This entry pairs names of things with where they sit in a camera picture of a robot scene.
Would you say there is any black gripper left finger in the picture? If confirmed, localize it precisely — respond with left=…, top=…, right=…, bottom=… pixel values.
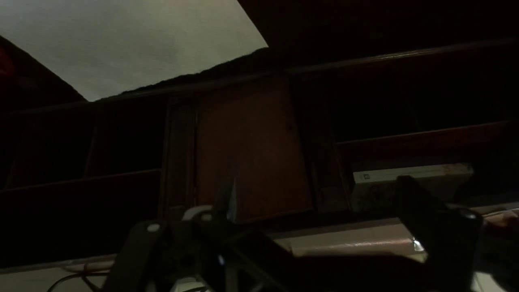
left=103, top=205, right=246, bottom=292

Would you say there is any dark wooden secretary desk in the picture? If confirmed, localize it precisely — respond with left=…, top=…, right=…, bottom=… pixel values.
left=0, top=0, right=519, bottom=292

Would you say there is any small wooden cabinet door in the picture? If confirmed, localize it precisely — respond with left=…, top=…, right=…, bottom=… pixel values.
left=194, top=80, right=317, bottom=225

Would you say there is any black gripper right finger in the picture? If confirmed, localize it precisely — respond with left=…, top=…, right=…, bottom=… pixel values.
left=398, top=176, right=484, bottom=292

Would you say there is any white paper sheet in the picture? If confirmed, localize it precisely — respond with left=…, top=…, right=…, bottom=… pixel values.
left=0, top=0, right=270, bottom=104

